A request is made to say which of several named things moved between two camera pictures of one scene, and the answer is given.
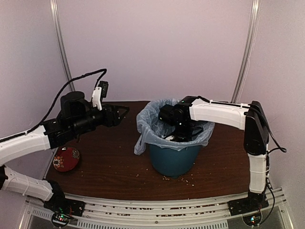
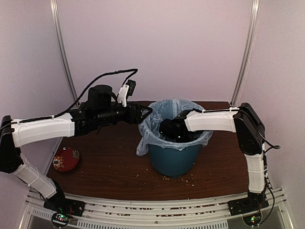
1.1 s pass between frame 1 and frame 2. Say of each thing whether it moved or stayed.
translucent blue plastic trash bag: stayed
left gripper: moved
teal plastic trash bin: stayed
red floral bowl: stayed
